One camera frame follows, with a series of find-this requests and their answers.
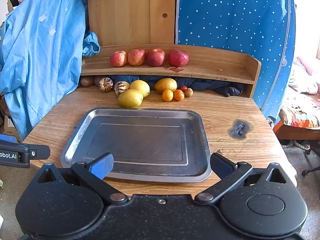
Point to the striped pepino melon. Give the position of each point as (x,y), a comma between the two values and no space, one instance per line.
(105,84)
(121,87)

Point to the pink pillow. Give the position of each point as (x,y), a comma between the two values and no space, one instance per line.
(306,65)

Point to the pale red apple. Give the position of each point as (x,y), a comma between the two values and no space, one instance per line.
(118,58)

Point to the yellow russet pear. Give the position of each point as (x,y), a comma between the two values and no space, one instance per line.
(165,85)

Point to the metal tray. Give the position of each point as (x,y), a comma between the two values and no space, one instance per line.
(137,140)

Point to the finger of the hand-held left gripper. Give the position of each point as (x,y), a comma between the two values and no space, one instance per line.
(37,152)

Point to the wooden desk shelf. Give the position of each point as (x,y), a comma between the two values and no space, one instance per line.
(212,65)

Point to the orange carrot piece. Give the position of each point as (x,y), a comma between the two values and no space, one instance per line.
(179,95)

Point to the wooden cabinet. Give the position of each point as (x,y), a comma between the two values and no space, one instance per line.
(125,17)

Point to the black office chair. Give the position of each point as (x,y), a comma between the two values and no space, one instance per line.
(310,160)

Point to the blue polka dot cloth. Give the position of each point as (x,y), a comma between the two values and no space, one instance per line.
(237,17)

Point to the printed blanket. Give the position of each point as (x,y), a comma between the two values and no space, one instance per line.
(300,110)

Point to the round dark red apple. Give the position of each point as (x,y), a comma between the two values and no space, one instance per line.
(155,57)

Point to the red yellow-streaked apple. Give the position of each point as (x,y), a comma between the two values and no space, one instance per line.
(136,57)

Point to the cardboard box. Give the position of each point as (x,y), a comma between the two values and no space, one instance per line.
(7,127)

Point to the light blue coat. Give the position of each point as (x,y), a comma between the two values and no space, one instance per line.
(42,55)

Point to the oblong dark red apple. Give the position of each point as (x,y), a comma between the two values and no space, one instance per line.
(178,58)

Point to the red cherry tomato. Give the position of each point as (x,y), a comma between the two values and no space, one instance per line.
(183,88)

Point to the brown walnut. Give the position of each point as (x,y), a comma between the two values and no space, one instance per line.
(189,92)

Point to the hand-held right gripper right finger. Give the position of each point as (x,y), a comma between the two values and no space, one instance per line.
(221,165)

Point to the small orange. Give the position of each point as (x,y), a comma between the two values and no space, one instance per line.
(167,95)

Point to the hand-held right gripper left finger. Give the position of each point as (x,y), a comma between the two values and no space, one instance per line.
(101,167)

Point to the brown kiwi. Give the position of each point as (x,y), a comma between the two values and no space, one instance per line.
(85,81)
(97,80)

